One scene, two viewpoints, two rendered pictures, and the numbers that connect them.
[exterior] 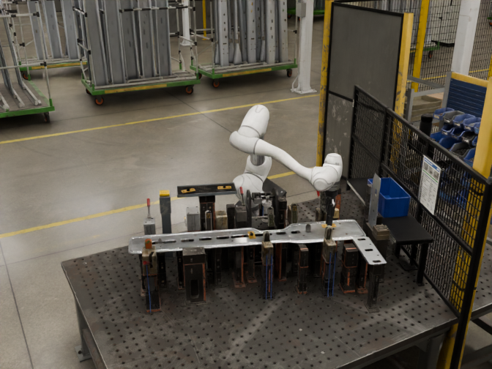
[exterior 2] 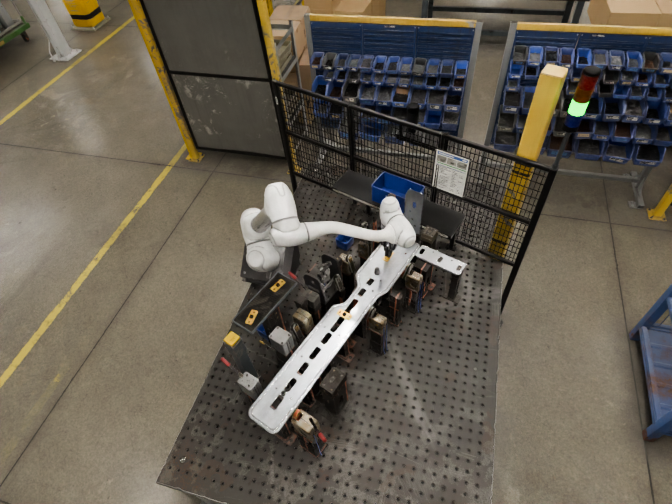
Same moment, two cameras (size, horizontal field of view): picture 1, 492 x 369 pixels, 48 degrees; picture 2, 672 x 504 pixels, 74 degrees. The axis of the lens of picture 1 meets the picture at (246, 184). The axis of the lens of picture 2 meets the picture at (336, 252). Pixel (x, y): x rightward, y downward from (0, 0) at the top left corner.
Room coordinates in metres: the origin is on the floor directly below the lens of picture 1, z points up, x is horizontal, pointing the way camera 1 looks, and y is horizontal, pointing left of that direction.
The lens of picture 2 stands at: (1.85, 0.83, 3.07)
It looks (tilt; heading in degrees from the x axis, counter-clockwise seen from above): 50 degrees down; 319
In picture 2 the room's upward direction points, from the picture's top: 6 degrees counter-clockwise
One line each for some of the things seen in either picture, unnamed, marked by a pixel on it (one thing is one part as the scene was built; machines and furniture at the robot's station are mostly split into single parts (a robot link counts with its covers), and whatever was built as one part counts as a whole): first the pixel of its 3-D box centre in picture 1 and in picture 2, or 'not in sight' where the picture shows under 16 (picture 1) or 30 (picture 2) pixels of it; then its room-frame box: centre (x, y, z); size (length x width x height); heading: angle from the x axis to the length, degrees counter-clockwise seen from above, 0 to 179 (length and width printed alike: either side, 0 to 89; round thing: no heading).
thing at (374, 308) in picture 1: (373, 285); (454, 283); (2.55, -0.70, 0.84); 0.11 x 0.06 x 0.29; 9
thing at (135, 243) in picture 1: (248, 236); (343, 318); (2.82, -0.01, 1.00); 1.38 x 0.22 x 0.02; 99
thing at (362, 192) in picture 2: (385, 207); (395, 201); (3.16, -0.89, 1.01); 0.90 x 0.22 x 0.03; 9
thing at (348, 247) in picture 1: (348, 268); (420, 279); (2.72, -0.60, 0.84); 0.11 x 0.10 x 0.28; 9
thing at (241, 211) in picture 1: (241, 236); (314, 313); (3.02, 0.03, 0.89); 0.13 x 0.11 x 0.38; 9
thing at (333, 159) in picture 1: (332, 168); (390, 212); (2.89, -0.49, 1.40); 0.13 x 0.11 x 0.16; 155
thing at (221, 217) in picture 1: (221, 240); (306, 333); (2.96, 0.15, 0.89); 0.13 x 0.11 x 0.38; 9
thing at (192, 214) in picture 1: (194, 239); (286, 354); (2.94, 0.32, 0.90); 0.13 x 0.10 x 0.41; 9
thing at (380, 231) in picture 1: (378, 254); (427, 250); (2.81, -0.78, 0.88); 0.08 x 0.08 x 0.36; 9
